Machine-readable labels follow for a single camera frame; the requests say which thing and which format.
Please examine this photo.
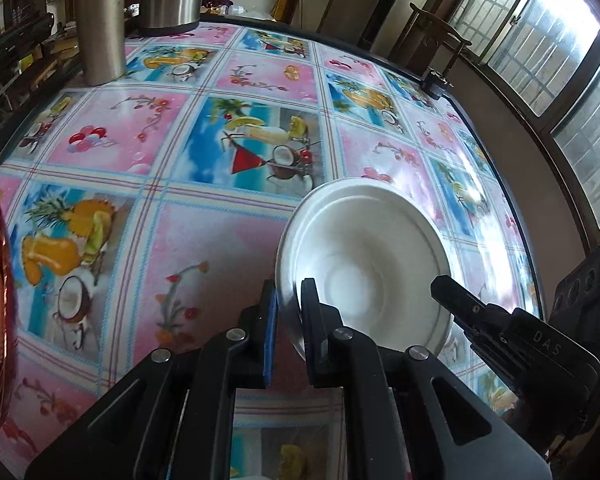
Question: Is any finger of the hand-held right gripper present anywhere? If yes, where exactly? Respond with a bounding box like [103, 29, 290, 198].
[430, 274, 521, 397]

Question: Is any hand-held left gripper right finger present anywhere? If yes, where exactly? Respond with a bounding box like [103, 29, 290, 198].
[299, 277, 553, 480]

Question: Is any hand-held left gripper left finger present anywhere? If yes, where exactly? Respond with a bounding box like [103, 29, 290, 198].
[24, 279, 280, 480]

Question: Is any white plastic bowl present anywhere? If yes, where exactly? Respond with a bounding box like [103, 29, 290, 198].
[275, 178, 453, 363]

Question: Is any fruit print tablecloth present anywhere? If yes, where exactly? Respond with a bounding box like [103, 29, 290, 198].
[0, 22, 538, 480]

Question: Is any small black device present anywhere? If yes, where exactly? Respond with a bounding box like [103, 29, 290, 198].
[420, 70, 453, 101]

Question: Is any dark wooden chair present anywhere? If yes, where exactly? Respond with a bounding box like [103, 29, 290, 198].
[395, 2, 473, 86]

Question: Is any barred window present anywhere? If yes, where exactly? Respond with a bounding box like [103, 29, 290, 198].
[445, 0, 600, 261]

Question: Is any slim steel vacuum flask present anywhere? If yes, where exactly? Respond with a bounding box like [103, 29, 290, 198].
[74, 0, 128, 87]

